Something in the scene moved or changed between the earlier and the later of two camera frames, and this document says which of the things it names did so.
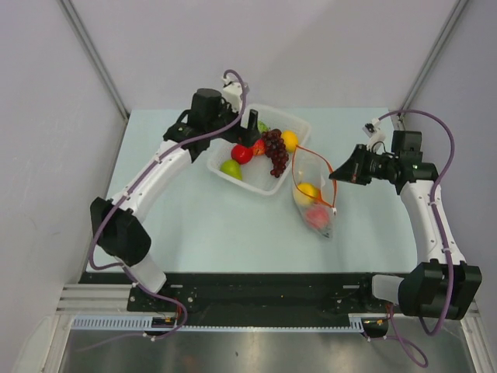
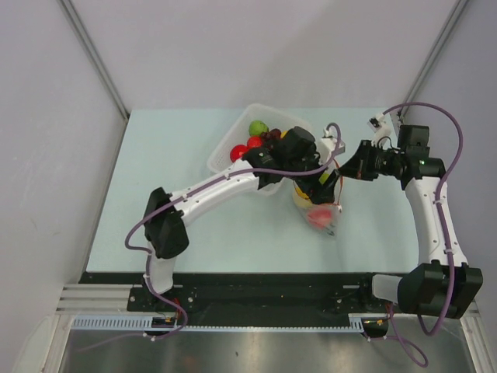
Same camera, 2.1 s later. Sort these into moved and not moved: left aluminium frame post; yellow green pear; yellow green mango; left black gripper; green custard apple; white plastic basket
Moved: yellow green pear; left black gripper
Not moved: left aluminium frame post; white plastic basket; yellow green mango; green custard apple
